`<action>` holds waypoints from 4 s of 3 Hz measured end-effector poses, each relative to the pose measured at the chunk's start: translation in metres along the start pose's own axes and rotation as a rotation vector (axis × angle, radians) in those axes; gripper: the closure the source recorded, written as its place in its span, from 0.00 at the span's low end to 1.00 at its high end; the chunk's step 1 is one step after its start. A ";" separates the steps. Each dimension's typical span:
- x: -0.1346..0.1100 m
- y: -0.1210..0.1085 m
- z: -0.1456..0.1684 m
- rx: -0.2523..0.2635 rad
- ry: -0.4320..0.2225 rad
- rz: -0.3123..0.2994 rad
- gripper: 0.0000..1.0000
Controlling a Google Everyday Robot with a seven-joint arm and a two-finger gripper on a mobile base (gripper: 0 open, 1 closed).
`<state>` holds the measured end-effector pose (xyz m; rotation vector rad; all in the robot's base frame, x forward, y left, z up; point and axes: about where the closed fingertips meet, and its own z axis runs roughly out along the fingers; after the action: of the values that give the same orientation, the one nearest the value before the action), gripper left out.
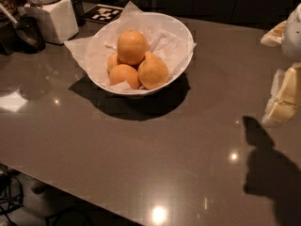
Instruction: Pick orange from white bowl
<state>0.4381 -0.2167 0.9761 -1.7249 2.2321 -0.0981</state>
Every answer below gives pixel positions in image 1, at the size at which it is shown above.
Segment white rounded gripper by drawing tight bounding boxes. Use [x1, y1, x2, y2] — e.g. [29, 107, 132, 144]
[261, 4, 301, 127]

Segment orange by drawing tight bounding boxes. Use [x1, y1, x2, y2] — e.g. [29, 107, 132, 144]
[117, 30, 148, 65]
[138, 59, 169, 89]
[106, 52, 120, 73]
[109, 64, 140, 89]

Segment white ceramic bowl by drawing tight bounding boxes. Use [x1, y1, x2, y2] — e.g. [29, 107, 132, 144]
[82, 11, 195, 98]

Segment white paper liner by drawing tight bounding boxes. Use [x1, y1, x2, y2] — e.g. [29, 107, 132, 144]
[63, 1, 198, 93]

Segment black white marker card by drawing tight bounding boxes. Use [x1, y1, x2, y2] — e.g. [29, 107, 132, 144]
[85, 4, 123, 24]

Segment dark cup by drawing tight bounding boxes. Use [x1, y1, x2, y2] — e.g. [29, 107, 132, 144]
[71, 0, 86, 26]

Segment white square jar base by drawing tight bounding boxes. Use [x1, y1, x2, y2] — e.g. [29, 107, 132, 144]
[24, 0, 79, 44]

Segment dark round pot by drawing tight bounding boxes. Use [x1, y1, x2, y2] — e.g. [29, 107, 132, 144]
[13, 17, 45, 54]

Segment black cables under table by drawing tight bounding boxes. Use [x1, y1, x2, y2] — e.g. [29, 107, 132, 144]
[0, 165, 25, 226]

